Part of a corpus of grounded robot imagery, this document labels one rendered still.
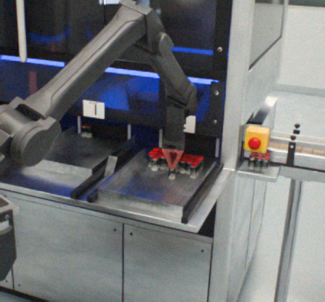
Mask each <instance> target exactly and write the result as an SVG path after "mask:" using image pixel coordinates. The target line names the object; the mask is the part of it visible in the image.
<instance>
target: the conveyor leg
mask: <svg viewBox="0 0 325 302"><path fill-rule="evenodd" d="M285 178H289V179H290V186H289V196H288V203H287V213H286V219H285V225H284V231H283V236H282V241H281V252H280V259H279V269H278V275H277V281H276V286H275V293H274V298H273V302H287V295H288V289H289V279H291V273H292V264H293V258H294V252H295V243H296V237H297V227H298V221H299V218H300V212H301V206H302V201H303V191H304V186H305V181H310V180H305V179H298V178H292V177H288V176H285Z"/></svg>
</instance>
